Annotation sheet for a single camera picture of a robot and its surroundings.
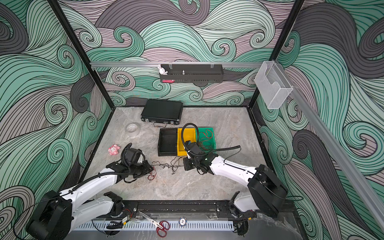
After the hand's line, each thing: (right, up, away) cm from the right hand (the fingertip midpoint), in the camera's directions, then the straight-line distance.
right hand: (184, 162), depth 84 cm
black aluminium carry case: (-21, +30, +34) cm, 50 cm away
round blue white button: (-1, -24, -14) cm, 28 cm away
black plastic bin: (-12, +7, +14) cm, 20 cm away
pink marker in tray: (-10, +48, +6) cm, 50 cm away
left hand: (-18, -3, +1) cm, 19 cm away
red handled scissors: (-10, -25, -15) cm, 31 cm away
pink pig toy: (-45, +5, +9) cm, 47 cm away
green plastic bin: (+14, +9, +11) cm, 20 cm away
